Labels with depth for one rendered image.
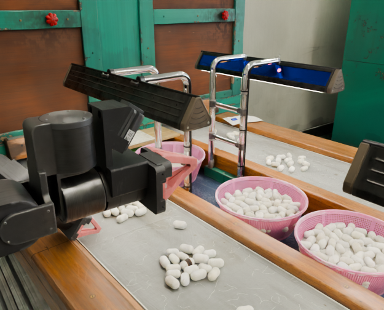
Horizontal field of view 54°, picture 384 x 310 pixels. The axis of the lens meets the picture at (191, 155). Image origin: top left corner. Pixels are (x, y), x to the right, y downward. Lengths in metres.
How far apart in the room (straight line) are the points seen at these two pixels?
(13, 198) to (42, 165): 0.04
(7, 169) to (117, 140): 0.47
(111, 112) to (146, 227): 0.62
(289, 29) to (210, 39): 1.69
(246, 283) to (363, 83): 2.89
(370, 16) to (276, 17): 0.75
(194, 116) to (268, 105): 2.68
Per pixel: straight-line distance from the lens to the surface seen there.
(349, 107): 3.66
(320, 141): 1.64
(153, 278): 0.86
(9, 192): 0.44
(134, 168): 0.46
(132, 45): 1.62
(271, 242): 0.94
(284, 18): 3.45
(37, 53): 1.46
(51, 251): 0.95
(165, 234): 0.99
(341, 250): 1.00
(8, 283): 1.05
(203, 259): 0.88
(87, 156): 0.44
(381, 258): 1.01
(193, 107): 0.79
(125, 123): 0.46
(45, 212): 0.43
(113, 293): 0.80
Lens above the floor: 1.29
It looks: 22 degrees down
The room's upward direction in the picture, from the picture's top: straight up
